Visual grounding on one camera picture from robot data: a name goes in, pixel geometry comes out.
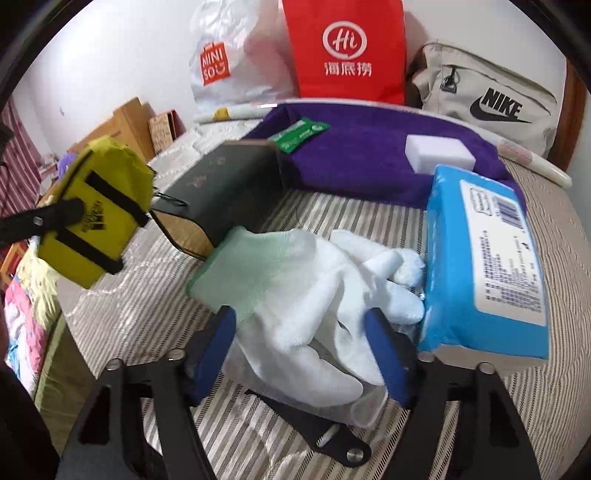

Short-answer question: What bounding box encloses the green foil packet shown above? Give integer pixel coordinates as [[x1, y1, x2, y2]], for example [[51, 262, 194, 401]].
[[269, 117, 331, 153]]

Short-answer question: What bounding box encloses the dark tin box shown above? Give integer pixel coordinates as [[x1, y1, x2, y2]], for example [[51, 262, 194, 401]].
[[150, 141, 284, 259]]

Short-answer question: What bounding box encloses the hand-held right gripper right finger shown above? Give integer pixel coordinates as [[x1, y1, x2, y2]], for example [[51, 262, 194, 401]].
[[365, 307, 541, 480]]

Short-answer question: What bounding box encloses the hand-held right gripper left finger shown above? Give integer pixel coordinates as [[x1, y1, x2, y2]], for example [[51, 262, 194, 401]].
[[60, 305, 238, 480]]

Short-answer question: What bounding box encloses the grey sling bag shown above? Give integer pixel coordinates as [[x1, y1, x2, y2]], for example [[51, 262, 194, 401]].
[[409, 41, 559, 158]]

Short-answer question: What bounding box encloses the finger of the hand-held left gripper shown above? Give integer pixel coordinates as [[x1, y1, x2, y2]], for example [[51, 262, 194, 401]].
[[0, 198, 88, 245]]

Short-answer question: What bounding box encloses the wooden headboard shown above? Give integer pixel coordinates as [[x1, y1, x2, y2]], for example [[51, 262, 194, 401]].
[[69, 97, 155, 162]]

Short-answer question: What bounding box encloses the purple towel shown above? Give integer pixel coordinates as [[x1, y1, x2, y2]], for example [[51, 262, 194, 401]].
[[242, 102, 525, 208]]

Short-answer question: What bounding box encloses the black watch strap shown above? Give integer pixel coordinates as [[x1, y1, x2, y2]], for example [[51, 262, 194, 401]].
[[245, 388, 372, 463]]

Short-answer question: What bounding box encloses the green bedsheet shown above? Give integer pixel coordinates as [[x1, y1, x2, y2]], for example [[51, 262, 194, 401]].
[[34, 314, 100, 453]]

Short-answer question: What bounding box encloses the white sponge block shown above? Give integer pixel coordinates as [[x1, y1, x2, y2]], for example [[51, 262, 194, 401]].
[[405, 135, 476, 175]]

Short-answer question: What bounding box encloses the patterned book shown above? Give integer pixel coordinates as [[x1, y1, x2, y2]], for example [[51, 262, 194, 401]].
[[148, 110, 185, 153]]

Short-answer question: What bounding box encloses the red striped curtain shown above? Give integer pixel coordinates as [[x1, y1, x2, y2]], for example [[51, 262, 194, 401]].
[[0, 102, 42, 217]]

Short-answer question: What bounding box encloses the blue wet wipes pack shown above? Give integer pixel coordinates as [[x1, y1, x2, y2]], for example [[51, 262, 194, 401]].
[[418, 164, 550, 365]]

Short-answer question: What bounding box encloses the striped quilted cover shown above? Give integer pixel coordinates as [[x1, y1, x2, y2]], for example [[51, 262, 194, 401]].
[[60, 111, 591, 480]]

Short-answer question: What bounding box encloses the brown wooden door frame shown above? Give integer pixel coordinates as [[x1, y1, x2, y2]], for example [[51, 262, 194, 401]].
[[549, 51, 587, 162]]

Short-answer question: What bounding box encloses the white plastic shopping bag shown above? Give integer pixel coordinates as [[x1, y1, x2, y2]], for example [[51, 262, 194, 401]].
[[190, 0, 301, 109]]

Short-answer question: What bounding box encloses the yellow pouch with black straps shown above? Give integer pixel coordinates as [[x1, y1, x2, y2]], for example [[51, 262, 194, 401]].
[[37, 137, 155, 289]]

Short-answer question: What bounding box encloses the person's dark clothing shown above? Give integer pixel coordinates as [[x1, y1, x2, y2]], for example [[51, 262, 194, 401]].
[[0, 360, 61, 480]]

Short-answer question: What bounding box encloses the red paper bag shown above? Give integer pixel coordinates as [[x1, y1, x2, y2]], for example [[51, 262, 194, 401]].
[[281, 0, 407, 106]]

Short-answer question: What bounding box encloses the rolled printed paper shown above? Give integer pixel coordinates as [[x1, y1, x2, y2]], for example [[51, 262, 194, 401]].
[[194, 99, 573, 188]]

